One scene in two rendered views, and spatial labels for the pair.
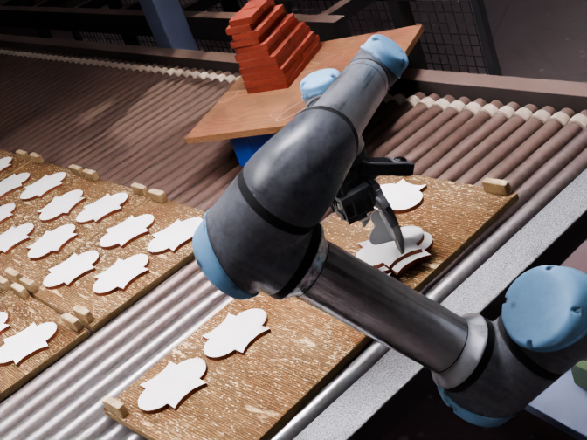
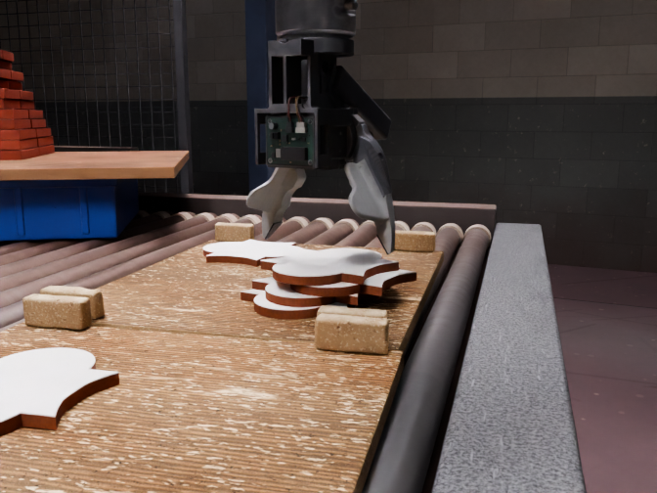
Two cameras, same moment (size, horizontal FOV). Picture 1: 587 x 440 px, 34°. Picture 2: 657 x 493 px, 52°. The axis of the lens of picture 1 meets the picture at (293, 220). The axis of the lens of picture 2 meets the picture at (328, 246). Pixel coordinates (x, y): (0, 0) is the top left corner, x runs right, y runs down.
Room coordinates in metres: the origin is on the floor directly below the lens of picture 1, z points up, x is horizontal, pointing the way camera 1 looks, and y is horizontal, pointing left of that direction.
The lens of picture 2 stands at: (1.04, 0.30, 1.12)
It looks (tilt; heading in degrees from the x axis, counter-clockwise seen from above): 11 degrees down; 318
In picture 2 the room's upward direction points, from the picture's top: straight up
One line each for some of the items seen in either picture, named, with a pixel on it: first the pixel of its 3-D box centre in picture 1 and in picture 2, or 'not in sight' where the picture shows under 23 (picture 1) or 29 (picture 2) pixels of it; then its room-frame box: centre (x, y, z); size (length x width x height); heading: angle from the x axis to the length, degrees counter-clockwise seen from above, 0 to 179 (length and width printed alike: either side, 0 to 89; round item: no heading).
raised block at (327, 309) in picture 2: not in sight; (352, 325); (1.43, -0.07, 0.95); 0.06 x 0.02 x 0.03; 33
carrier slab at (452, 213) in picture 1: (388, 237); (276, 284); (1.64, -0.16, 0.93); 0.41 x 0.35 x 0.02; 123
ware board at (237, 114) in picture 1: (307, 82); (48, 163); (2.34, -0.17, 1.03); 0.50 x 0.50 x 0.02; 57
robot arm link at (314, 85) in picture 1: (328, 105); not in sight; (1.53, -0.13, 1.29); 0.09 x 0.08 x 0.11; 163
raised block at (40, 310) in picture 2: not in sight; (57, 311); (1.63, 0.09, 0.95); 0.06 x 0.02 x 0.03; 34
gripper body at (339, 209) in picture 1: (352, 183); (312, 107); (1.53, -0.12, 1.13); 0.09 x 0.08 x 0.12; 105
